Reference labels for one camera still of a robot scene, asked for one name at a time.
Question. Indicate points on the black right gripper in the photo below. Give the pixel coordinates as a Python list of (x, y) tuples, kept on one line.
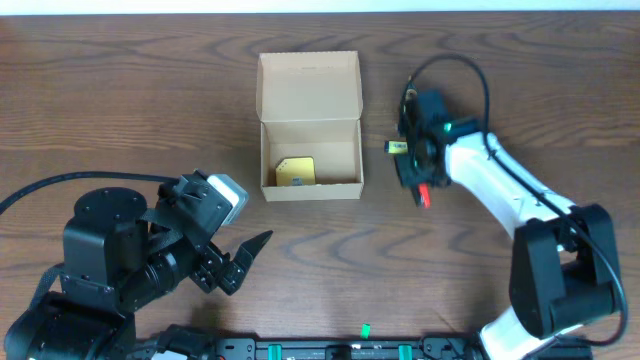
[(412, 163)]

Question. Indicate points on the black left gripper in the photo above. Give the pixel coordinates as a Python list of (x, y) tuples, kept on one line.
[(211, 267)]

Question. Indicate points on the yellow sticky note pad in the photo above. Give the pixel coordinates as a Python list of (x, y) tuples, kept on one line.
[(295, 171)]

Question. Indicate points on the brown cardboard box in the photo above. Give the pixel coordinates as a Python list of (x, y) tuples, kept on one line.
[(309, 104)]

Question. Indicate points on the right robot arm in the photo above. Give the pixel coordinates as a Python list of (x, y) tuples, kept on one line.
[(565, 288)]

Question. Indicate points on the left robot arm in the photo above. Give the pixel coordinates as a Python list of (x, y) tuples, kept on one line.
[(119, 256)]

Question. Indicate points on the yellow highlighter blue cap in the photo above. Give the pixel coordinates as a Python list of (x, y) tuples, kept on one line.
[(395, 147)]

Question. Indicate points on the correction tape dispenser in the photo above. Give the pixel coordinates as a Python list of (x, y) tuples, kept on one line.
[(411, 87)]

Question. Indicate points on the small green clip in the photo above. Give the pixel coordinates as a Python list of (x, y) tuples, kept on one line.
[(365, 331)]

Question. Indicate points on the black mounting rail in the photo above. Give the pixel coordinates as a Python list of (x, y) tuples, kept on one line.
[(375, 350)]

